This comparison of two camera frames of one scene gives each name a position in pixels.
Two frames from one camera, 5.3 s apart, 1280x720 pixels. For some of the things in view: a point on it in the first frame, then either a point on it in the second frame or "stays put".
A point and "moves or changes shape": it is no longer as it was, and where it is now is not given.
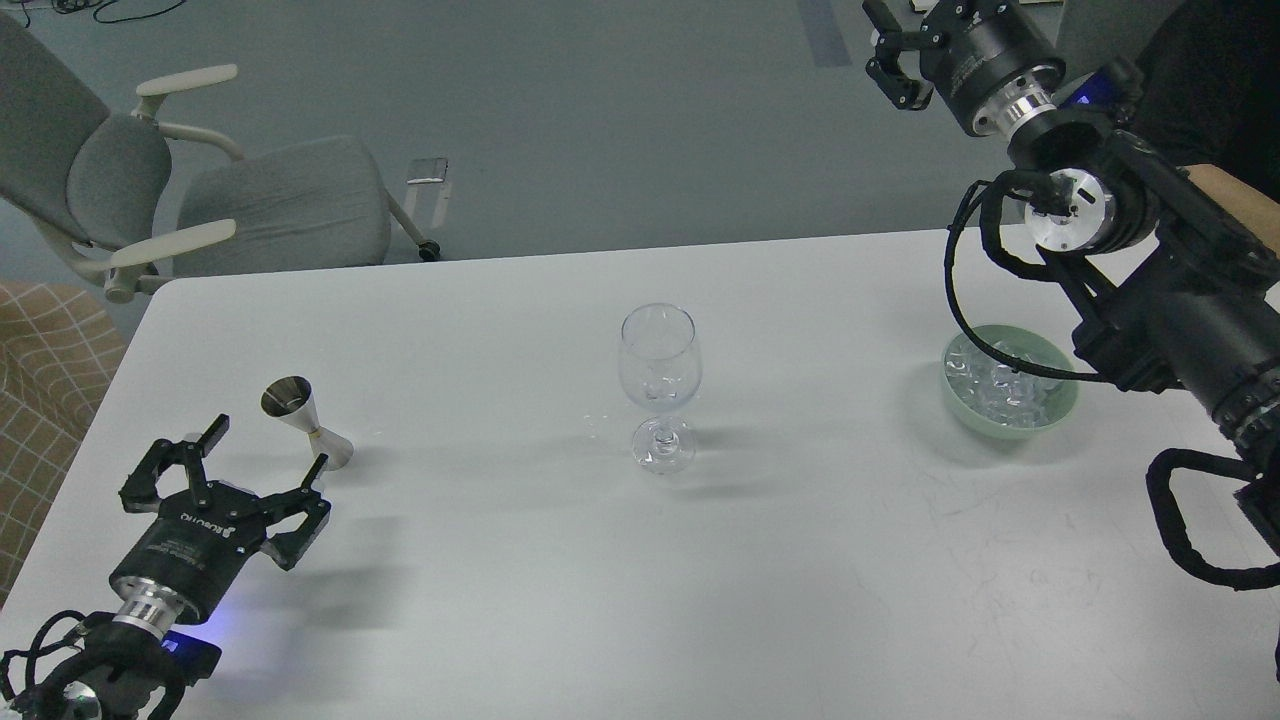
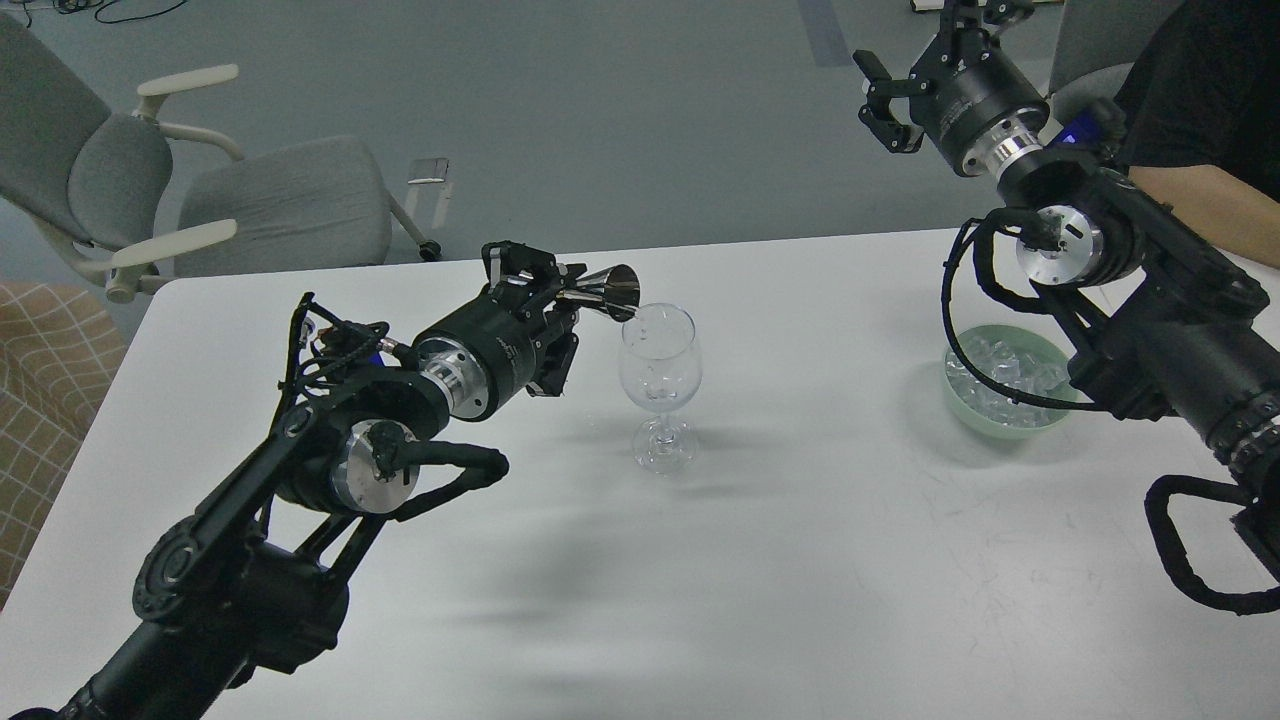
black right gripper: (999, 68) → (977, 105)
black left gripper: (190, 551) → (483, 354)
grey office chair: (127, 200) stays put
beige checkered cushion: (61, 348) stays put
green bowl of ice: (1002, 399) stays put
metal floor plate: (427, 170) stays put
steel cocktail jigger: (292, 398) moves or changes shape
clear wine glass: (660, 365) stays put
